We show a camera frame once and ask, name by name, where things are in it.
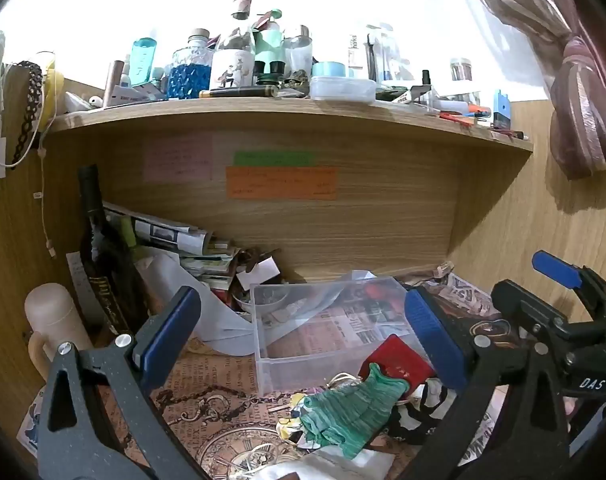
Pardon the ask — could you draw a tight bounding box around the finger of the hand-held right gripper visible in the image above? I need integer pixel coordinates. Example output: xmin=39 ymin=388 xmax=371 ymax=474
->
xmin=491 ymin=280 xmax=570 ymax=343
xmin=531 ymin=250 xmax=606 ymax=312

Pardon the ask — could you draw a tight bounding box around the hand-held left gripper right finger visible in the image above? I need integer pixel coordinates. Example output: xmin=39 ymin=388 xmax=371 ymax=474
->
xmin=404 ymin=287 xmax=571 ymax=480

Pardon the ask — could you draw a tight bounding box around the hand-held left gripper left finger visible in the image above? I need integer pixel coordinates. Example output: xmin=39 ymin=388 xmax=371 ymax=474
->
xmin=37 ymin=286 xmax=214 ymax=480

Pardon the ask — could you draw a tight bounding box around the green knitted cloth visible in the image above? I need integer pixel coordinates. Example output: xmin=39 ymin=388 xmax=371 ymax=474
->
xmin=301 ymin=362 xmax=412 ymax=461

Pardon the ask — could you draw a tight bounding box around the clear plastic storage box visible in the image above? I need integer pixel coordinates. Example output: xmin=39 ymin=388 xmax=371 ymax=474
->
xmin=249 ymin=275 xmax=436 ymax=397

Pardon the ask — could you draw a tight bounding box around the white paper sheet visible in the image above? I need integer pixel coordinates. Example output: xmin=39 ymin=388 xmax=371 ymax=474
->
xmin=135 ymin=249 xmax=256 ymax=357

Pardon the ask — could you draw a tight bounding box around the red booklet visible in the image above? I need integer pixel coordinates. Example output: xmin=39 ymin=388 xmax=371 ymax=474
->
xmin=362 ymin=334 xmax=436 ymax=387

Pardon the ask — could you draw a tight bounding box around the black and white cloth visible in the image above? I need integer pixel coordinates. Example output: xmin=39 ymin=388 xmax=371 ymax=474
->
xmin=390 ymin=379 xmax=460 ymax=447

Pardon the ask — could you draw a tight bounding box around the stack of books and papers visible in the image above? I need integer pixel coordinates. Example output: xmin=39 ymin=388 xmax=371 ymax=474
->
xmin=180 ymin=241 xmax=244 ymax=292

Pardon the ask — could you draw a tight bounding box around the dark wine bottle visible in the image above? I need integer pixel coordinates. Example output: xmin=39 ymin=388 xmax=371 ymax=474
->
xmin=77 ymin=164 xmax=146 ymax=337

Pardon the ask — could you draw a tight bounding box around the small white bowl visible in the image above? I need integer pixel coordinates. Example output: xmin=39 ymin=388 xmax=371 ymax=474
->
xmin=232 ymin=287 xmax=290 ymax=317

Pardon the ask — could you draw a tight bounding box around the rolled newspaper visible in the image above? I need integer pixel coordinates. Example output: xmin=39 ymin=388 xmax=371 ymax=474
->
xmin=102 ymin=200 xmax=216 ymax=262

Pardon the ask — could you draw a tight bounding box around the small white box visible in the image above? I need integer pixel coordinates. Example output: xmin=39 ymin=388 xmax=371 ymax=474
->
xmin=235 ymin=257 xmax=282 ymax=292

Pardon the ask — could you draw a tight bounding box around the vintage clock print mat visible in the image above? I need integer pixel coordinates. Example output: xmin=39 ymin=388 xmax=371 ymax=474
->
xmin=18 ymin=270 xmax=508 ymax=480

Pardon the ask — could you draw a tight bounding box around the beige thermos mug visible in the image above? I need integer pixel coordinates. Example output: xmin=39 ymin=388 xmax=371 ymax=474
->
xmin=24 ymin=282 xmax=94 ymax=380

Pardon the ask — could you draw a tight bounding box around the yellow patterned cloth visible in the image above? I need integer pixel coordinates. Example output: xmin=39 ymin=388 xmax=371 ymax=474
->
xmin=275 ymin=392 xmax=320 ymax=450

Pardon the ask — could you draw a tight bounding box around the blue stamp holder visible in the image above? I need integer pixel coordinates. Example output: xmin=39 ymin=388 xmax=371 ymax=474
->
xmin=492 ymin=89 xmax=514 ymax=129

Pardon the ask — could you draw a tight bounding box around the pink sticky note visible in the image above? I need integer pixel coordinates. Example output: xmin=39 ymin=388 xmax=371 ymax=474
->
xmin=143 ymin=136 xmax=214 ymax=183

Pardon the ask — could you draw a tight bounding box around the pink striped curtain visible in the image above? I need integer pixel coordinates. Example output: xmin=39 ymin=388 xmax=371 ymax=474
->
xmin=447 ymin=0 xmax=606 ymax=181

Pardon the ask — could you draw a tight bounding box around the orange sticky note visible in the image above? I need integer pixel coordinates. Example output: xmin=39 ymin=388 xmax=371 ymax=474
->
xmin=226 ymin=165 xmax=338 ymax=201

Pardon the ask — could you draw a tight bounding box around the green sticky note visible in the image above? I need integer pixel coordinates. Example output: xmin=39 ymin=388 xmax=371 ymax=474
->
xmin=233 ymin=150 xmax=318 ymax=167

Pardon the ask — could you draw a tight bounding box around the small glass jar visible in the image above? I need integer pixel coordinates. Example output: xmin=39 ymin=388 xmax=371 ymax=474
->
xmin=450 ymin=57 xmax=474 ymax=82

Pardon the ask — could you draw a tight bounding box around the white carton box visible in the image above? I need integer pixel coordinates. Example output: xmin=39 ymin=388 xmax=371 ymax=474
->
xmin=103 ymin=83 xmax=168 ymax=108

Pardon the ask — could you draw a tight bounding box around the wooden shelf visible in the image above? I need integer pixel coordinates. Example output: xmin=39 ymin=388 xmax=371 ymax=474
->
xmin=42 ymin=96 xmax=534 ymax=286

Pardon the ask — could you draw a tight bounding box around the brown pen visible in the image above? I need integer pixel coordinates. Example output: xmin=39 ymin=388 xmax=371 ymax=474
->
xmin=198 ymin=85 xmax=280 ymax=99

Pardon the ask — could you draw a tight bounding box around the brown cardboard tube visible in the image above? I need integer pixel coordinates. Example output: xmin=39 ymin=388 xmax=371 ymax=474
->
xmin=107 ymin=60 xmax=126 ymax=107

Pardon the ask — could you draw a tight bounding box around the blue patterned glass bottle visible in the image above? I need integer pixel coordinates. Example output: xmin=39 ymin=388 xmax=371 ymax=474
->
xmin=167 ymin=28 xmax=215 ymax=101

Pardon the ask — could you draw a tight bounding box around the black braided band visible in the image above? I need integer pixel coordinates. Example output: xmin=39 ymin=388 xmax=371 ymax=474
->
xmin=10 ymin=60 xmax=44 ymax=167

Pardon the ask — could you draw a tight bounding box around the translucent lidded container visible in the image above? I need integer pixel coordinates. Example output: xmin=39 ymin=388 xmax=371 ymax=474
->
xmin=310 ymin=75 xmax=378 ymax=104

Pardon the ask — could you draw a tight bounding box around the yellow hanging item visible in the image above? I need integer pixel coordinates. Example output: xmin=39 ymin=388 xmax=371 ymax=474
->
xmin=37 ymin=52 xmax=66 ymax=132

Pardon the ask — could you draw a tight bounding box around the teal plastic bottle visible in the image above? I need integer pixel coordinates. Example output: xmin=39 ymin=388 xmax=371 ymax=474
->
xmin=131 ymin=37 xmax=159 ymax=87

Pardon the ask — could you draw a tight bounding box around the clear packaged stationery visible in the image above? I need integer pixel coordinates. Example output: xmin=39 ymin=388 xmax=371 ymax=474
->
xmin=347 ymin=22 xmax=414 ymax=84

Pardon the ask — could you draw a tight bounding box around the illustrated label glass bottle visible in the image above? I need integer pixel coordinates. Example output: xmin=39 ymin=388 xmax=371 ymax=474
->
xmin=209 ymin=0 xmax=257 ymax=92

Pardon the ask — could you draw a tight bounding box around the light blue tape roll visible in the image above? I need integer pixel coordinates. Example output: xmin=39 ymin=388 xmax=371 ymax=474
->
xmin=311 ymin=60 xmax=348 ymax=80

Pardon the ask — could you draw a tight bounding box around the mint green bottle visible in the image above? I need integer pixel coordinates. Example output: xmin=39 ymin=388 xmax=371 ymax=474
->
xmin=252 ymin=8 xmax=287 ymax=86

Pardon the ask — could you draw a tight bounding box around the clear glass jar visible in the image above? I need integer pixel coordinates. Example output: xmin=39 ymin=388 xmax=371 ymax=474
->
xmin=283 ymin=25 xmax=314 ymax=82

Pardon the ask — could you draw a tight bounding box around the white charging cable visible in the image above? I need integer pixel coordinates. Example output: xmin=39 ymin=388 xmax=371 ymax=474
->
xmin=32 ymin=125 xmax=60 ymax=261

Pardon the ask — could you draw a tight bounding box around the orange handled tool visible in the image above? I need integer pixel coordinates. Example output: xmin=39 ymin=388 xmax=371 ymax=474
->
xmin=435 ymin=101 xmax=492 ymax=125

